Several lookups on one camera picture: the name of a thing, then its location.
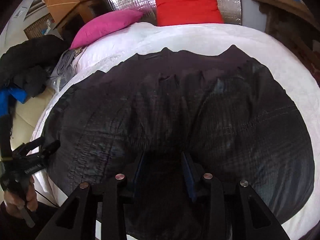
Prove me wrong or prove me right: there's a black quilted jacket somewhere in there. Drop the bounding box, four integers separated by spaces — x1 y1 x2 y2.
43 46 315 239

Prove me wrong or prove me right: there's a left hand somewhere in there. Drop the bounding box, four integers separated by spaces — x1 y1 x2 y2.
4 177 38 218

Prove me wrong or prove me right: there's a beige leather sofa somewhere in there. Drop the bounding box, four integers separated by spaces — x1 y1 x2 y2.
10 87 55 150

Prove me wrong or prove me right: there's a black coat pile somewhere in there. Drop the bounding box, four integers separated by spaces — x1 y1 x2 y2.
1 35 69 98

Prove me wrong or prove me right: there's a grey garment on bed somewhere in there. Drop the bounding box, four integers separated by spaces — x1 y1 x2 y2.
47 48 83 93

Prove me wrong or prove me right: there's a white embossed bedspread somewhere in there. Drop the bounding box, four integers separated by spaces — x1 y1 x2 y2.
68 22 319 239

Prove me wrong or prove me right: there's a pink pillow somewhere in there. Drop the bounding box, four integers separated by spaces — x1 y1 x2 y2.
70 9 143 49

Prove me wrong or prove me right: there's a wooden pillar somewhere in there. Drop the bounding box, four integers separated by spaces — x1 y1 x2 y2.
44 0 107 29

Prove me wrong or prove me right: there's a wooden side table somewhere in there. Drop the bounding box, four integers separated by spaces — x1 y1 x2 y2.
253 0 319 82

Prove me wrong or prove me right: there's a red square cushion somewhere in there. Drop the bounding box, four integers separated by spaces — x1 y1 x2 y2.
155 0 224 27

